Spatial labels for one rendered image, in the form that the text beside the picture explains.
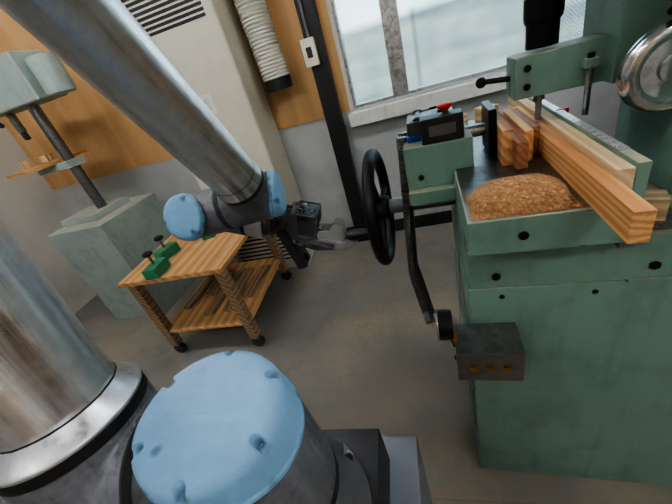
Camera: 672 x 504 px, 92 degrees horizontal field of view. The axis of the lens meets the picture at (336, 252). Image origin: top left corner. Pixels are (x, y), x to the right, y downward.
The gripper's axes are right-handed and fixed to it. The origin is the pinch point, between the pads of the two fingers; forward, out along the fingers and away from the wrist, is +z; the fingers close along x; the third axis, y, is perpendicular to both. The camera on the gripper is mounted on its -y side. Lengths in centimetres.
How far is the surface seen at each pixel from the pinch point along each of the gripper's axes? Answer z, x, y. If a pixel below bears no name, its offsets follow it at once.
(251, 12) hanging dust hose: -75, 121, 42
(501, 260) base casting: 28.2, -10.6, 9.5
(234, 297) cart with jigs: -54, 37, -66
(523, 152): 28.0, -0.3, 25.9
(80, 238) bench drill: -168, 65, -76
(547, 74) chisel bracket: 29.4, 8.0, 37.3
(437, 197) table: 16.4, 3.2, 13.4
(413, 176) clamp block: 10.7, 5.2, 16.4
